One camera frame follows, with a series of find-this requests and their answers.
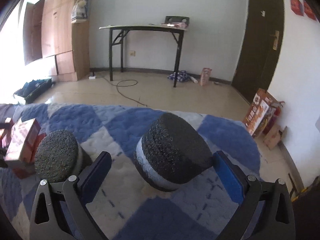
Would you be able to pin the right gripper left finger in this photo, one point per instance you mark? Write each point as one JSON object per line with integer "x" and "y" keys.
{"x": 47, "y": 218}

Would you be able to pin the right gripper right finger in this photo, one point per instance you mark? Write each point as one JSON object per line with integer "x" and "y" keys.
{"x": 265, "y": 209}

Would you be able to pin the blue white patchwork quilt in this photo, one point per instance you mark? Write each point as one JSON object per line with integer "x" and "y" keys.
{"x": 116, "y": 172}

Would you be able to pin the red white cigarette box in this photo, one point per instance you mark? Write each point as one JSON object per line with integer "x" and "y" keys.
{"x": 23, "y": 137}

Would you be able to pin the orange cardboard box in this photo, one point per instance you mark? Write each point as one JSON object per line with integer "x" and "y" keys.
{"x": 260, "y": 112}

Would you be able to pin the black open suitcase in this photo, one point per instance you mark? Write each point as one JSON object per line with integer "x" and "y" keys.
{"x": 32, "y": 90}

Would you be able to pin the pink snack bag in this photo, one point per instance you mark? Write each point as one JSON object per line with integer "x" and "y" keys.
{"x": 205, "y": 76}

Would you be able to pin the dark wooden door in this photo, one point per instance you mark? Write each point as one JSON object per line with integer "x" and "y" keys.
{"x": 260, "y": 48}

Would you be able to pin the blue checked cloth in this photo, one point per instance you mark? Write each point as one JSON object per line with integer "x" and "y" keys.
{"x": 182, "y": 76}

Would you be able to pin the wooden wardrobe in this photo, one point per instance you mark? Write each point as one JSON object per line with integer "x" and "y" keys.
{"x": 51, "y": 43}

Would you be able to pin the black folding table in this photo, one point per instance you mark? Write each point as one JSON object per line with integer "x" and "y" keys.
{"x": 153, "y": 46}

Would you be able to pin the white bag on wardrobe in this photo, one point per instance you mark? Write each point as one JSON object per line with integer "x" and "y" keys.
{"x": 79, "y": 12}

